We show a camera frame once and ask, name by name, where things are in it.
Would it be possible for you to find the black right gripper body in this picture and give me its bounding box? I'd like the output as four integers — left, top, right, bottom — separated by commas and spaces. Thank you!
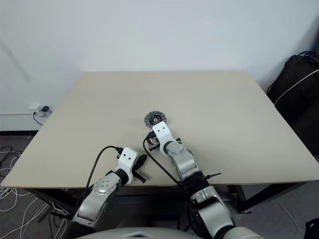
145, 131, 160, 152

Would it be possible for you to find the round black motor housing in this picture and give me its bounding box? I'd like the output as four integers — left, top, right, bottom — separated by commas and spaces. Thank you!
144, 111, 166, 129

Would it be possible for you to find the grey robot torso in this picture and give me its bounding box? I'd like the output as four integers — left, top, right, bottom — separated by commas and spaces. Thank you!
83, 225, 282, 239

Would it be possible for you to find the black bag with white piping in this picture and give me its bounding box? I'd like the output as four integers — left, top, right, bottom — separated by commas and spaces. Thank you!
267, 51, 319, 150

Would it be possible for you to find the black floor object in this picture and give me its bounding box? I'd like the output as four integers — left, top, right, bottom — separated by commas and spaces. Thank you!
305, 218, 319, 239

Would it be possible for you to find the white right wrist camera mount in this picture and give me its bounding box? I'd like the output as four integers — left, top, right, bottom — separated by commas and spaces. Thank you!
152, 121, 175, 155

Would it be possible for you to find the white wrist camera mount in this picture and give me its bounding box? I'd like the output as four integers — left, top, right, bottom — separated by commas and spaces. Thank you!
152, 121, 175, 155
116, 147, 139, 186

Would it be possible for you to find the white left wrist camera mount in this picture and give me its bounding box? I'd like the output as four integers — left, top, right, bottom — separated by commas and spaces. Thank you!
116, 147, 139, 186

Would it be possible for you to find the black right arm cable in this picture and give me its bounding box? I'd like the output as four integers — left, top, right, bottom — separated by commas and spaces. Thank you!
142, 133, 190, 193

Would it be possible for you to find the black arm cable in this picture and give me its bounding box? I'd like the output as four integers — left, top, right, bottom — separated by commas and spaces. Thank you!
74, 145, 123, 220
142, 133, 190, 193

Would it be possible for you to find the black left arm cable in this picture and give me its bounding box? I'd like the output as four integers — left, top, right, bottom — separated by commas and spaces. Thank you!
74, 145, 123, 220

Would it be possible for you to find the black cable tie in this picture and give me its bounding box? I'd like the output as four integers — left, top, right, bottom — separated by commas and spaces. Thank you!
203, 172, 222, 181

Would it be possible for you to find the white wall socket box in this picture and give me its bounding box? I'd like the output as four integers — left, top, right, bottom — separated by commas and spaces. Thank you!
36, 104, 53, 117

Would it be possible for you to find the black plug cord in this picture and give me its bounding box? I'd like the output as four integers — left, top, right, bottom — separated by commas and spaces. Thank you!
32, 111, 46, 126

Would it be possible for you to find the white floor cable tangle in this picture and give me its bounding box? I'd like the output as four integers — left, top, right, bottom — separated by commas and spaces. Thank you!
0, 149, 73, 236

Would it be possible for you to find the black metal table frame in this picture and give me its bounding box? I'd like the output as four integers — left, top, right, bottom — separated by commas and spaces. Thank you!
24, 183, 319, 218

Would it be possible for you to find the black floor cable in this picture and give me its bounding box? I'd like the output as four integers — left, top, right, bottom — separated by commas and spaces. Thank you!
0, 146, 22, 178

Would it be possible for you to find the white wall cable trunking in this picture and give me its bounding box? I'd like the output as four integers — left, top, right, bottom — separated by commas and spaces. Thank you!
0, 112, 35, 117

